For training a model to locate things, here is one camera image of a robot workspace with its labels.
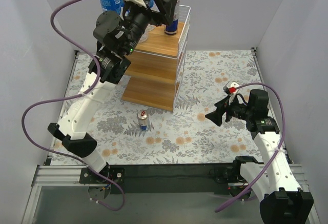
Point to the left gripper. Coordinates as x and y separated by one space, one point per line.
155 8

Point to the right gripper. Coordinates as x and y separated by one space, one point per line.
226 112

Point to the small Pocari Sweat bottle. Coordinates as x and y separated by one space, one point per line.
145 36

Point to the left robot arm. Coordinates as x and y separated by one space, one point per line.
117 37

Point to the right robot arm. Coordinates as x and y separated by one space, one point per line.
281 198

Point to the floral tablecloth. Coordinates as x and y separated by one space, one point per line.
184 135

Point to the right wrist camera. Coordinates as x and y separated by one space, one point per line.
231 90

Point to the white wire wooden shelf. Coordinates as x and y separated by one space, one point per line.
157 65

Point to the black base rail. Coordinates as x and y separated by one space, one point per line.
177 178

